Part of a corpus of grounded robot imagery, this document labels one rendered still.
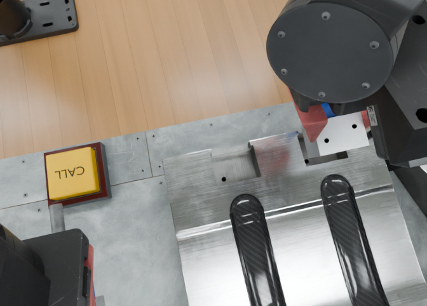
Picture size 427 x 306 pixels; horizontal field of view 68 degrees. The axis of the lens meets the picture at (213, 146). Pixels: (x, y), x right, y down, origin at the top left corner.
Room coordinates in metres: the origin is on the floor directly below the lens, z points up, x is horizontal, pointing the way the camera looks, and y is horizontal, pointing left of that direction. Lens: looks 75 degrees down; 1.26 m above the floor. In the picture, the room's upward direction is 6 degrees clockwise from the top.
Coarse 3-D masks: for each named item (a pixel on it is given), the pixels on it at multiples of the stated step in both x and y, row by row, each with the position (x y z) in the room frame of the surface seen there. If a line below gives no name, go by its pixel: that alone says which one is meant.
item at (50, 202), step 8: (88, 144) 0.10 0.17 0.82; (96, 144) 0.10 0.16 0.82; (48, 152) 0.08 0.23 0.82; (56, 152) 0.08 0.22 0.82; (104, 176) 0.06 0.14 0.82; (104, 184) 0.05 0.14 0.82; (48, 192) 0.03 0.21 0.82; (104, 192) 0.04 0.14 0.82; (48, 200) 0.02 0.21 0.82; (72, 200) 0.02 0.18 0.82; (80, 200) 0.02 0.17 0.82; (88, 200) 0.02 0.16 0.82; (48, 208) 0.01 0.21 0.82
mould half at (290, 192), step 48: (288, 144) 0.11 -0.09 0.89; (192, 192) 0.04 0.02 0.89; (240, 192) 0.05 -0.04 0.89; (288, 192) 0.05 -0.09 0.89; (384, 192) 0.07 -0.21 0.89; (192, 240) -0.01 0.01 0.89; (288, 240) 0.00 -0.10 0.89; (384, 240) 0.01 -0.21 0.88; (192, 288) -0.06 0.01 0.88; (240, 288) -0.06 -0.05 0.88; (288, 288) -0.05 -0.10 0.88; (336, 288) -0.04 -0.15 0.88; (384, 288) -0.04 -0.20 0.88
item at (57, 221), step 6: (54, 204) 0.01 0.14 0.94; (60, 204) 0.01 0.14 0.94; (54, 210) 0.00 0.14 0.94; (60, 210) 0.00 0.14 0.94; (54, 216) 0.00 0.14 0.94; (60, 216) 0.00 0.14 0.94; (54, 222) -0.01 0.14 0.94; (60, 222) -0.01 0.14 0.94; (54, 228) -0.01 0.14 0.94; (60, 228) -0.01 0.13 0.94; (96, 300) -0.07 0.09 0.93; (102, 300) -0.08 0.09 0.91
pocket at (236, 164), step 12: (216, 156) 0.09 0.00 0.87; (228, 156) 0.09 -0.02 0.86; (240, 156) 0.10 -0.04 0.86; (252, 156) 0.10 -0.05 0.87; (216, 168) 0.08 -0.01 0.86; (228, 168) 0.08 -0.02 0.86; (240, 168) 0.08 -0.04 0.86; (252, 168) 0.08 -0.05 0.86; (216, 180) 0.06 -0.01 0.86; (228, 180) 0.06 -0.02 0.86; (240, 180) 0.07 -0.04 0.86
